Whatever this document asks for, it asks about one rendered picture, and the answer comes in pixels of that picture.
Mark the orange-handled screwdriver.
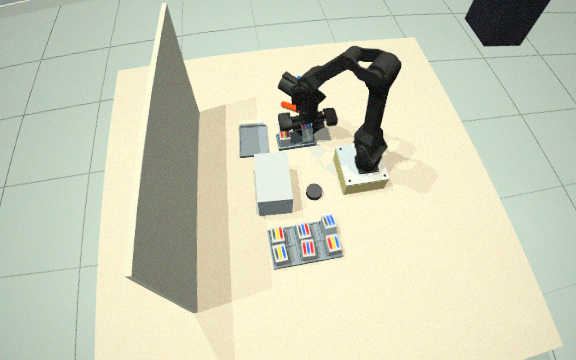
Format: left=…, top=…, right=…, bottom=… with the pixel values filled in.
left=281, top=101, right=296, bottom=112

